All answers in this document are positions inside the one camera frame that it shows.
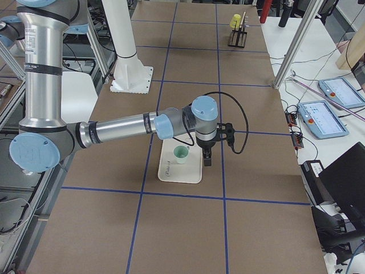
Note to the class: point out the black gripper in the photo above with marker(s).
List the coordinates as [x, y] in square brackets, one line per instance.
[205, 145]

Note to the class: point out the light green plastic cup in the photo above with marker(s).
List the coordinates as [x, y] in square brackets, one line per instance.
[181, 154]

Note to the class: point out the second grey robot arm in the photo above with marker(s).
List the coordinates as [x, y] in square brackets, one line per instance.
[13, 32]

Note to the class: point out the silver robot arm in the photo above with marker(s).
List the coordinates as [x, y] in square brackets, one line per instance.
[44, 138]

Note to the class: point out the cream rabbit print tray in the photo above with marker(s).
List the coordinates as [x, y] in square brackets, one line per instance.
[172, 171]

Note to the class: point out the yellow plastic cup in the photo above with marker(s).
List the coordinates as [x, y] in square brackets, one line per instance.
[235, 21]

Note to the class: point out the red terminal block near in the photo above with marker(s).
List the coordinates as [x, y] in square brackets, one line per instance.
[297, 140]

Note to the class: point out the red terminal block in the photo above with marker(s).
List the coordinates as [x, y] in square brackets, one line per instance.
[297, 140]
[291, 118]

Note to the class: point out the red terminal block far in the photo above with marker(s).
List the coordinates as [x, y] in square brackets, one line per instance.
[291, 118]

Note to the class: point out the black box with label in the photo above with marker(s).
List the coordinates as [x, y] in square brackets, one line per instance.
[313, 184]

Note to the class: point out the near blue teach pendant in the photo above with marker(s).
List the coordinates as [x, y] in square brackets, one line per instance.
[319, 117]

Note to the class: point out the blue teach pendant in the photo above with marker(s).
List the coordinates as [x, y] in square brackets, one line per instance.
[319, 117]
[342, 92]

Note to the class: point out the pink metal rod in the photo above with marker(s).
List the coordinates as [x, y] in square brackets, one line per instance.
[329, 100]

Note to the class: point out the black laptop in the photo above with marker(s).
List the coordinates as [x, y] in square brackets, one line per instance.
[344, 180]

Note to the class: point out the white plastic chair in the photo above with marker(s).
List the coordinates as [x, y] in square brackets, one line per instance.
[78, 97]

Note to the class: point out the far blue teach pendant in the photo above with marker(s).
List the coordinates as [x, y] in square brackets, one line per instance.
[342, 92]

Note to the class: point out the red cylinder bottle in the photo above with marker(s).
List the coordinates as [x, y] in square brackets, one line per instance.
[265, 10]

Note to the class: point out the black cylinder bottle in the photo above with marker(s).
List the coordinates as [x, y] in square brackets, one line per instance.
[287, 8]

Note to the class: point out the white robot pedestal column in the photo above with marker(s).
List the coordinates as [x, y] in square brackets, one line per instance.
[129, 75]

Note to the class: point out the black wire cup rack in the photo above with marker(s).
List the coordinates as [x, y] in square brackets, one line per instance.
[237, 38]

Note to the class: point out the aluminium frame post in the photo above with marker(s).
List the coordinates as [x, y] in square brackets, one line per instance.
[299, 36]

